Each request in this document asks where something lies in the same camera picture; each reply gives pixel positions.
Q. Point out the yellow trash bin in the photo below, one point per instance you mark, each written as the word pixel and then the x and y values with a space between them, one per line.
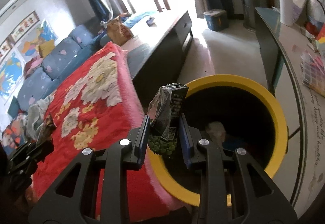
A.
pixel 254 89

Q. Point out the orange patterned cushion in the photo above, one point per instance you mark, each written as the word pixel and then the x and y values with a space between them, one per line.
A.
pixel 12 137

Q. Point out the blue patterned sofa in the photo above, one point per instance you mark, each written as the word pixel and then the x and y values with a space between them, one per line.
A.
pixel 58 56

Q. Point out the framed calligraphy picture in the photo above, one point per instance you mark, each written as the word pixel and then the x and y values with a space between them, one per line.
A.
pixel 24 25
pixel 5 47

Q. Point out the country map poster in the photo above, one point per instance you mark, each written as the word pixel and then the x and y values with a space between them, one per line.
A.
pixel 28 44

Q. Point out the white paper towel roll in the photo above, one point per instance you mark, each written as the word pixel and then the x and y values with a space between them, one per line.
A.
pixel 287 9

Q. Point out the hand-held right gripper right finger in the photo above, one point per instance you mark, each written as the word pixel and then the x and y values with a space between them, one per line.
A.
pixel 184 142

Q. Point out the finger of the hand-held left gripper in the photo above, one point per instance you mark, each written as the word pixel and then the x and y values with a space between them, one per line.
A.
pixel 43 149

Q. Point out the colourful plastic organiser box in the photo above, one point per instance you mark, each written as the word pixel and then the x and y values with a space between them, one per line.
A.
pixel 313 69

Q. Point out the world map poster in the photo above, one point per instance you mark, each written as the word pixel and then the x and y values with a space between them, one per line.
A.
pixel 10 74

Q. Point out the blue storage box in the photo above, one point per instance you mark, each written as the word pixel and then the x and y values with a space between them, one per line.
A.
pixel 215 21

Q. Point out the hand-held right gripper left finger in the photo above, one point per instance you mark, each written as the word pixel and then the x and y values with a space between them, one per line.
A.
pixel 143 137

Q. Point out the green pea snack packet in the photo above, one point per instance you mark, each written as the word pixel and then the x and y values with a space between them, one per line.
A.
pixel 165 117

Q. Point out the pile of red clothes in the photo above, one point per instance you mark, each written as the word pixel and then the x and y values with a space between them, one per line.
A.
pixel 33 65

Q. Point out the red floral blanket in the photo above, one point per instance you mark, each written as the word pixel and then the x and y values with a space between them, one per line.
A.
pixel 106 117

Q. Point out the brown paper bag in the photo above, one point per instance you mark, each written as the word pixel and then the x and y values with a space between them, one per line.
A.
pixel 118 31

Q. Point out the glass top television cabinet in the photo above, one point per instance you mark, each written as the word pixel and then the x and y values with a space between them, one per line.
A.
pixel 294 66

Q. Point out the small dark object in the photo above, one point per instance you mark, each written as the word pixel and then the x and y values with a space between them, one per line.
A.
pixel 151 21

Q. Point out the dark coffee table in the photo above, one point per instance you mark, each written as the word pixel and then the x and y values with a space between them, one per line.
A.
pixel 157 44

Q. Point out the yellow pillow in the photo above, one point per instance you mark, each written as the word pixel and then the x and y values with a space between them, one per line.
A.
pixel 47 49

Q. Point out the white plastic bag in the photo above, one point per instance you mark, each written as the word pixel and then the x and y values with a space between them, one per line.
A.
pixel 215 131

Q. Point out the light green crumpled cloth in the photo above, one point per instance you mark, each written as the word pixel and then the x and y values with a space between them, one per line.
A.
pixel 35 117

